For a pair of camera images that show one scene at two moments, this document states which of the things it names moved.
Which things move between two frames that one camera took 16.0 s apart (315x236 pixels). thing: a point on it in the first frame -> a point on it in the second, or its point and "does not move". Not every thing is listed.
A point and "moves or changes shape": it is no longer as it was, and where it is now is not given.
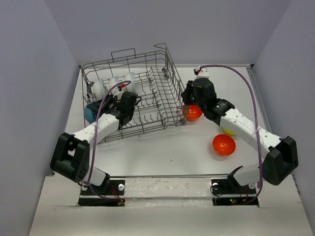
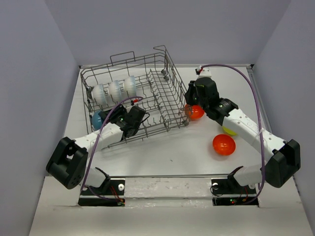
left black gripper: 107,101 -> 117,111
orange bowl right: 224,144 does not move
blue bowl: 90,114 moves or changes shape
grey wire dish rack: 159,104 does not move
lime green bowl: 229,132 does not move
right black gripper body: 191,98 does not move
